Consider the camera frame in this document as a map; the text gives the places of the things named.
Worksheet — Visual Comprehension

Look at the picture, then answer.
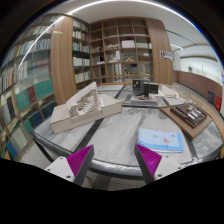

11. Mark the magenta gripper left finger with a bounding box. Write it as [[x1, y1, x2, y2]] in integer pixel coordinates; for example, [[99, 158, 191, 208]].
[[44, 144, 95, 187]]

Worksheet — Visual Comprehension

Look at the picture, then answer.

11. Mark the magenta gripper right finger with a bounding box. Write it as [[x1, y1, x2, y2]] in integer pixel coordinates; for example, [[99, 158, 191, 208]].
[[134, 143, 181, 185]]

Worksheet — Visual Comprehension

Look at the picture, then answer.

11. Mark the light blue folded towel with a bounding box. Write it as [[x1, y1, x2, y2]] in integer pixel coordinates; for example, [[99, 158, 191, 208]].
[[137, 128, 184, 153]]

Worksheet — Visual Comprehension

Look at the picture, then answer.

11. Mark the white architectural building model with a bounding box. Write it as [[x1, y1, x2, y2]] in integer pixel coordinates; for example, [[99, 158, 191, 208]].
[[50, 82, 122, 134]]

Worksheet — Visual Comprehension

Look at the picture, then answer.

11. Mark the dark brown model on board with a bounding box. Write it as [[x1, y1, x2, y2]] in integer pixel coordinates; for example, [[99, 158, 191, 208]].
[[160, 103, 212, 139]]

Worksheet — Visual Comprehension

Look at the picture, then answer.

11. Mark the black box display model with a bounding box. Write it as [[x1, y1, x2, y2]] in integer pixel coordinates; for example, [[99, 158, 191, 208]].
[[123, 79, 159, 107]]

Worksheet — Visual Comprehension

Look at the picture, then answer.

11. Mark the white small model far right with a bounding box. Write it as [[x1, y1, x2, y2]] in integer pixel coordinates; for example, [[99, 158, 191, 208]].
[[158, 84, 179, 98]]

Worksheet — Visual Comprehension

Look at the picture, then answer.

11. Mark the left bookshelf with books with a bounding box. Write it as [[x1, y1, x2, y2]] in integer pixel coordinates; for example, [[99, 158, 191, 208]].
[[0, 13, 92, 160]]

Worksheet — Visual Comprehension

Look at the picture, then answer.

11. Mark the wooden open shelving unit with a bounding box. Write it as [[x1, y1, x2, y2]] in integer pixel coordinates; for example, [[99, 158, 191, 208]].
[[89, 17, 154, 84]]

